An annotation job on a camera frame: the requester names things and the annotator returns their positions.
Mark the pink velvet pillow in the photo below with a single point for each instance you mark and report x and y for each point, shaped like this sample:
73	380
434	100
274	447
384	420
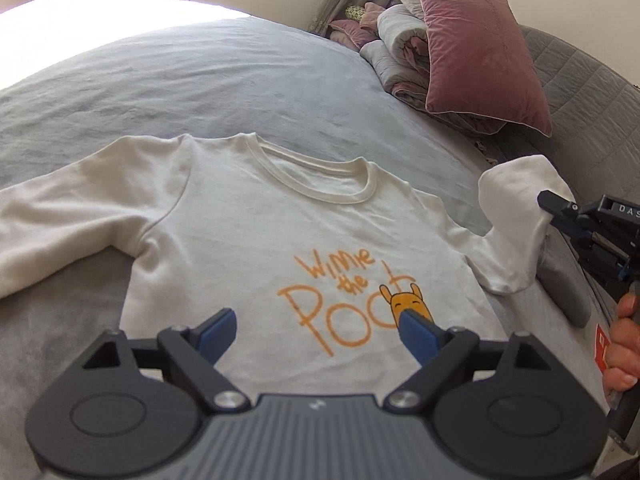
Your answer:
475	50

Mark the grey quilted headboard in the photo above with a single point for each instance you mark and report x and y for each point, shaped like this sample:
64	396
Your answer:
590	85

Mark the folded grey pink quilt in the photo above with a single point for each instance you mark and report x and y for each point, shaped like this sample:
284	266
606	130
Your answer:
400	35

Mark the person's right hand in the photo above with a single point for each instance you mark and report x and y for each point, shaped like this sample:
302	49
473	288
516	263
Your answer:
625	345

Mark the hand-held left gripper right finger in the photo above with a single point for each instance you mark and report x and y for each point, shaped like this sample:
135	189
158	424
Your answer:
417	335

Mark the grey cushion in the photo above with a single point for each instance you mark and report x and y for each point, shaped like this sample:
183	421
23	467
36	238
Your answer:
562	285

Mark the white printed sweatshirt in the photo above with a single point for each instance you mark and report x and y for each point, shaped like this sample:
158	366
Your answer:
250	220

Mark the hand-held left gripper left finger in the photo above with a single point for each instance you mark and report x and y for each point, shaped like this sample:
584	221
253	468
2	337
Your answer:
220	332

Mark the small patterned cushion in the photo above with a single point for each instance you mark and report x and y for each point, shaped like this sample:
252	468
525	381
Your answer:
355	11

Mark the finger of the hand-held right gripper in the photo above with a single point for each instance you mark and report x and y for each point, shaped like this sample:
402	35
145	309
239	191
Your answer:
555	205

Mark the grey bed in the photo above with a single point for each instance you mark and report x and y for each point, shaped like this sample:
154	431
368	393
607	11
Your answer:
200	75

